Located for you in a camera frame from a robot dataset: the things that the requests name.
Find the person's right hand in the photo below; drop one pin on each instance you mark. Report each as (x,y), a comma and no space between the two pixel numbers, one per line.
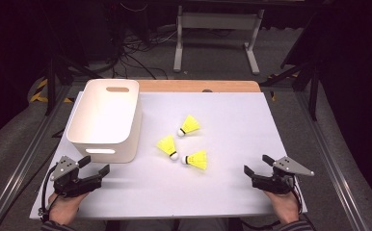
(285,205)

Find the white plastic storage bin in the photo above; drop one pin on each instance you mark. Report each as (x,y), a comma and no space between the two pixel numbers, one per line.
(103,112)

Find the white table cover sheet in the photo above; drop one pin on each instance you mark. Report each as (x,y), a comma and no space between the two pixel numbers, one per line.
(232,128)

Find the white metal stand frame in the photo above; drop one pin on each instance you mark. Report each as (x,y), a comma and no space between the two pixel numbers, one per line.
(219,20)

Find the yellow shuttlecock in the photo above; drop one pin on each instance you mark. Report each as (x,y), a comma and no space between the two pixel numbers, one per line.
(167,145)
(198,159)
(190,124)

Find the black tripod stand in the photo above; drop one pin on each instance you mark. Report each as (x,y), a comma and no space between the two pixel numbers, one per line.
(50,83)
(314,86)

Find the yellow black hazard tape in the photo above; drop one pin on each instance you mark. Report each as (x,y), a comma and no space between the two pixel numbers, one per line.
(41,93)

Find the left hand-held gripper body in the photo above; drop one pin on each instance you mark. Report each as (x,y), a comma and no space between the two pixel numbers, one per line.
(66,168)

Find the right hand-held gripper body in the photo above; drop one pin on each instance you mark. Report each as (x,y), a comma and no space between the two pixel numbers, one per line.
(286,166)

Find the aluminium floor rail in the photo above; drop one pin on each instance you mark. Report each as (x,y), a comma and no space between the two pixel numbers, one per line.
(332,160)
(23,154)

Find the person's left hand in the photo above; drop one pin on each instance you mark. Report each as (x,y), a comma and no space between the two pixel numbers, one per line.
(63,208)

